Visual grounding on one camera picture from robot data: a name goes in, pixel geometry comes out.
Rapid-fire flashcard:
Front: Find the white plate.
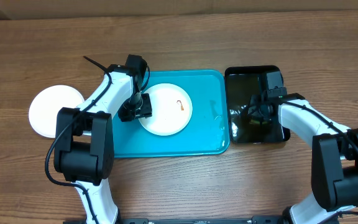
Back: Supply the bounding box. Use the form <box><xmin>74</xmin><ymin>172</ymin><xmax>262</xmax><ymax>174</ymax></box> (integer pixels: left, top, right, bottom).
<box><xmin>139</xmin><ymin>83</ymin><xmax>193</xmax><ymax>136</ymax></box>
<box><xmin>29</xmin><ymin>85</ymin><xmax>85</xmax><ymax>138</ymax></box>

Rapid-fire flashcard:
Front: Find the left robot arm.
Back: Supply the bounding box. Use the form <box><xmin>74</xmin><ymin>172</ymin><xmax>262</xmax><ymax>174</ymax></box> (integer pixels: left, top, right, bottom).
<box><xmin>45</xmin><ymin>55</ymin><xmax>152</xmax><ymax>223</ymax></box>

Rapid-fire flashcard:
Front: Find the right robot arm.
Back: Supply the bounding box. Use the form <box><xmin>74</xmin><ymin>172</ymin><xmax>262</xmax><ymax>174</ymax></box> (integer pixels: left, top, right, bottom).
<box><xmin>245</xmin><ymin>72</ymin><xmax>358</xmax><ymax>224</ymax></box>

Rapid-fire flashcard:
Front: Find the black water tray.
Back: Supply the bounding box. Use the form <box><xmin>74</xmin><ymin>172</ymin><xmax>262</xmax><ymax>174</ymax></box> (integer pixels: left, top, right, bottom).
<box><xmin>224</xmin><ymin>65</ymin><xmax>290</xmax><ymax>144</ymax></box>

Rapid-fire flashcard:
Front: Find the teal plastic serving tray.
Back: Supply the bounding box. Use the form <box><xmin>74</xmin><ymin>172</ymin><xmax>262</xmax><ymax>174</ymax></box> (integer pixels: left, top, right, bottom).
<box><xmin>112</xmin><ymin>70</ymin><xmax>230</xmax><ymax>159</ymax></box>

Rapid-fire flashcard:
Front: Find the brown food scrap upper plate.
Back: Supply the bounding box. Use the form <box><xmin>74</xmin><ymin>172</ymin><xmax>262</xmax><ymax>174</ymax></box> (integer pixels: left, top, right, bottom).
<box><xmin>177</xmin><ymin>100</ymin><xmax>185</xmax><ymax>111</ymax></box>

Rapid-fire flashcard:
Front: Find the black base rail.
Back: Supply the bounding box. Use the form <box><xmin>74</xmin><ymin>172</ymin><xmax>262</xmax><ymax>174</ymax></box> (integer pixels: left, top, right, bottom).
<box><xmin>62</xmin><ymin>215</ymin><xmax>340</xmax><ymax>224</ymax></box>

